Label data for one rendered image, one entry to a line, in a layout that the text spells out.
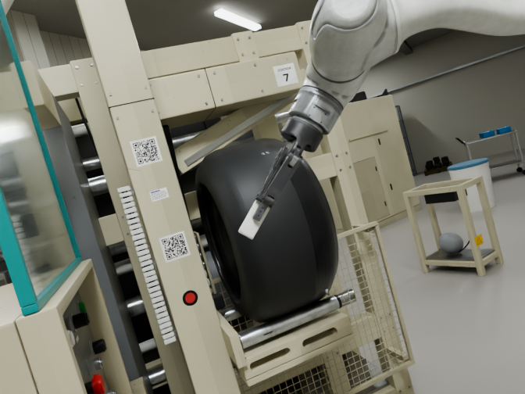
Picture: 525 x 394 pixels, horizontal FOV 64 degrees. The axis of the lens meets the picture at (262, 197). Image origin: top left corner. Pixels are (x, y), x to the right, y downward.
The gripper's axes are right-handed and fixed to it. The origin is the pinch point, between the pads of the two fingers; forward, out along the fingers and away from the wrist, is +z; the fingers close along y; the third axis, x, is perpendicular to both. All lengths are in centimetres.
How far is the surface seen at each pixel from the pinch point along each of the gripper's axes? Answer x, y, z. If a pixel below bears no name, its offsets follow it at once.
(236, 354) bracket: 21, -37, 36
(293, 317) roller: 33, -44, 21
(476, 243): 215, -237, -70
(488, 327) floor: 196, -161, -11
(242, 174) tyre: -2.5, -38.3, -8.6
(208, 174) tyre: -10.3, -46.4, -4.2
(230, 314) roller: 21, -69, 35
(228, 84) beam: -20, -81, -38
